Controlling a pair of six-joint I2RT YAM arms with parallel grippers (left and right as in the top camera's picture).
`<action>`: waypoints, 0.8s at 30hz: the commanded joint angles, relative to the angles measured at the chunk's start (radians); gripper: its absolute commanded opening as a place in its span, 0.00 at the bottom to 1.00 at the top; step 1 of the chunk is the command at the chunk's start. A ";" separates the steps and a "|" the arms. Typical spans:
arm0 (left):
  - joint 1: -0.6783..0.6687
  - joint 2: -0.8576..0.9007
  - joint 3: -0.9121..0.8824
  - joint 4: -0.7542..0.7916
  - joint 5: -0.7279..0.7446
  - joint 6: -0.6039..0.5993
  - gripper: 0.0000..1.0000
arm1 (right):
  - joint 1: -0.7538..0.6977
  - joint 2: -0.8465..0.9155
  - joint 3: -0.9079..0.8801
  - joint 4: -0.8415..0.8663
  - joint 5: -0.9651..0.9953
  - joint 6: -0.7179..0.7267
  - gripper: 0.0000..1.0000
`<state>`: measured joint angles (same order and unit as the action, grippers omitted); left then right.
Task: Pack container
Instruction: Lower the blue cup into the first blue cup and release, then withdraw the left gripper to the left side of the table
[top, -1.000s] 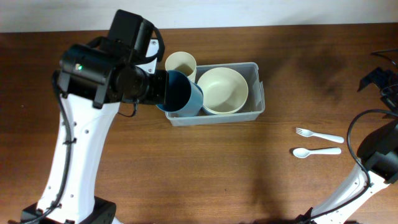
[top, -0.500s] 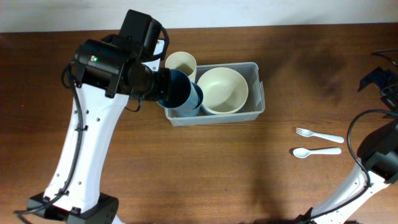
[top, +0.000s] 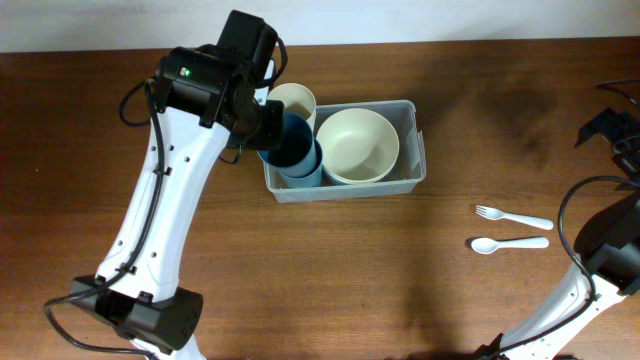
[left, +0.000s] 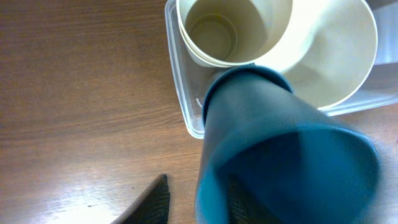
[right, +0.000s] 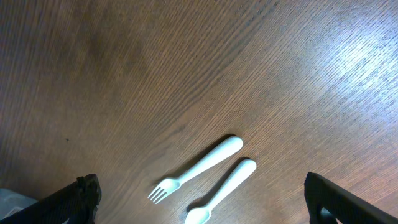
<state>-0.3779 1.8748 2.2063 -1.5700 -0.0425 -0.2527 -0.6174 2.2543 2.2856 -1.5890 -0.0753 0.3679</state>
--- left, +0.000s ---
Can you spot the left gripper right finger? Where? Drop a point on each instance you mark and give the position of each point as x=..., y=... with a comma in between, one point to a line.
x=243, y=208

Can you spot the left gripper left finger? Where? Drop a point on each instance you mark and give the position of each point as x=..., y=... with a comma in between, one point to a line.
x=151, y=207

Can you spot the blue cup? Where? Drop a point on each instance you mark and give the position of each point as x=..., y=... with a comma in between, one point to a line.
x=302, y=165

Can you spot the cream bowl back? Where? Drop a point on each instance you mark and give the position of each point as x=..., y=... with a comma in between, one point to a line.
x=307, y=16

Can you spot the cream cup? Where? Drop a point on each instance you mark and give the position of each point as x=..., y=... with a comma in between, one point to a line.
x=195, y=56
x=233, y=32

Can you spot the clear plastic container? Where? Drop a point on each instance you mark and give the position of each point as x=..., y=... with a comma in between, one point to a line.
x=186, y=93

